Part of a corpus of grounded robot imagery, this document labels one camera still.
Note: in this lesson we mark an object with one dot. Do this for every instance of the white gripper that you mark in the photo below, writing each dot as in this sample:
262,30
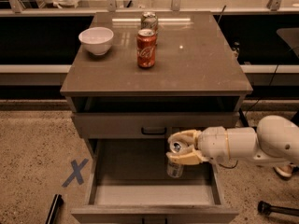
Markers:
213,144

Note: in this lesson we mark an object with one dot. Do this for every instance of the silver blue redbull can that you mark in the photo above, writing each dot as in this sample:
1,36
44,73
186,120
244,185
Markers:
174,170

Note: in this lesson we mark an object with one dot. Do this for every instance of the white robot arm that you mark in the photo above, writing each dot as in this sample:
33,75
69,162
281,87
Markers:
274,141

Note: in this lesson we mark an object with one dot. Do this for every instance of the open middle drawer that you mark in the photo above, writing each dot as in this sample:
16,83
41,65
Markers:
129,184

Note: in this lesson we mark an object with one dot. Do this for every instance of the grey drawer cabinet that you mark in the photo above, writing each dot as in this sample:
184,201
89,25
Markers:
194,71

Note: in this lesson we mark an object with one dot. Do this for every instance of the closed upper drawer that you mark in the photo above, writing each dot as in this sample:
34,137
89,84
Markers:
128,125

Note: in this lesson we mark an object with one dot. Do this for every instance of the red coca-cola can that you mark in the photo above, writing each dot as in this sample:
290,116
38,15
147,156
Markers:
146,44

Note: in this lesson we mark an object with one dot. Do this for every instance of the silver green soda can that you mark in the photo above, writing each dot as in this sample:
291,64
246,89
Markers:
149,22

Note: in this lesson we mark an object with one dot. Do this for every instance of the black tripod leg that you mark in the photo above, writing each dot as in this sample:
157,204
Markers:
267,209

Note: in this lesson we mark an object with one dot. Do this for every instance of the person's brown shoe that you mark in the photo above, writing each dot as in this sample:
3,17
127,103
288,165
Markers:
284,172

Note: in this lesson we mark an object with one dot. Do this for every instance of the blue tape cross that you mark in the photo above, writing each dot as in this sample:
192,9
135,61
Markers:
76,173

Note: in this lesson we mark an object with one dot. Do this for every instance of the white ceramic bowl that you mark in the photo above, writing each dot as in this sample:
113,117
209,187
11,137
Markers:
96,40

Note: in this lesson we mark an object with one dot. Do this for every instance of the black leaning pole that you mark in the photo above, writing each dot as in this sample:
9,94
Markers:
220,16

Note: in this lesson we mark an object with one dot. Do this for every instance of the black bar on floor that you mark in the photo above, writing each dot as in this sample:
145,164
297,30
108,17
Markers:
56,204

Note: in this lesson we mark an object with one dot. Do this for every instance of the black drawer handle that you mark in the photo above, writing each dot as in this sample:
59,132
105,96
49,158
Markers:
153,130

